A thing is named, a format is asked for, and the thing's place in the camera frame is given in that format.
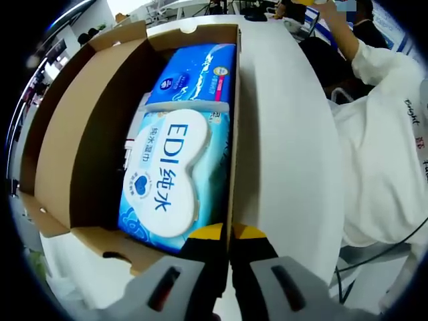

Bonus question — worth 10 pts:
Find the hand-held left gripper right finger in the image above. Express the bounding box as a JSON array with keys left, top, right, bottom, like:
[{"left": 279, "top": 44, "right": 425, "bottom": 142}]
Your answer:
[{"left": 229, "top": 223, "right": 379, "bottom": 321}]

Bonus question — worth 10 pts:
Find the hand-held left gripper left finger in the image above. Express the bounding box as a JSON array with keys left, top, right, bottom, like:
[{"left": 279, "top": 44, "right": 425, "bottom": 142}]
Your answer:
[{"left": 75, "top": 223, "right": 229, "bottom": 321}]

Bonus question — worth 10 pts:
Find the light blue wet wipes pack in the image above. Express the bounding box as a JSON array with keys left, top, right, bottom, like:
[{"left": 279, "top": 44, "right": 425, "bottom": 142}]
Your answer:
[{"left": 116, "top": 102, "right": 232, "bottom": 254}]

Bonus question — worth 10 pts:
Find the blue soft tissue pack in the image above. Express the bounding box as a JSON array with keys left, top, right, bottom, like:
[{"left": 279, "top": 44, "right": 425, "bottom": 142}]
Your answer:
[{"left": 146, "top": 42, "right": 237, "bottom": 105}]

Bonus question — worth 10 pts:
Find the brown cardboard shoe box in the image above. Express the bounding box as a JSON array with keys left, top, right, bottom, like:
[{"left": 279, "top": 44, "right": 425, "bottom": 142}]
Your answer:
[{"left": 18, "top": 19, "right": 242, "bottom": 277}]

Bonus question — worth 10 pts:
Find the green plant in white pot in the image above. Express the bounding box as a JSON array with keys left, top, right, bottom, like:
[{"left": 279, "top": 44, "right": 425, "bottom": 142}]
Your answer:
[{"left": 28, "top": 250, "right": 48, "bottom": 279}]

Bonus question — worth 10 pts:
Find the person's white shirt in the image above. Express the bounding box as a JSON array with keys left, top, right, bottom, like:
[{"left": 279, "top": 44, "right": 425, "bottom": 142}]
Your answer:
[{"left": 329, "top": 38, "right": 428, "bottom": 248}]

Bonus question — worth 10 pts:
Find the dark hanging screen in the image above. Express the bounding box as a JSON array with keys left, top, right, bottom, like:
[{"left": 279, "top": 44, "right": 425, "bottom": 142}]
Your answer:
[{"left": 46, "top": 38, "right": 66, "bottom": 58}]

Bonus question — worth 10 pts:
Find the white chair frame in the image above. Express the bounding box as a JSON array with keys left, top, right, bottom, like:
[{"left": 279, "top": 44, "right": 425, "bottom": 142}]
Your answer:
[{"left": 330, "top": 86, "right": 355, "bottom": 105}]

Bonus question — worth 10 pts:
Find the black device cable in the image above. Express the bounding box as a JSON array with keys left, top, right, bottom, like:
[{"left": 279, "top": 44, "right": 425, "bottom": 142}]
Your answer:
[{"left": 336, "top": 217, "right": 428, "bottom": 272}]

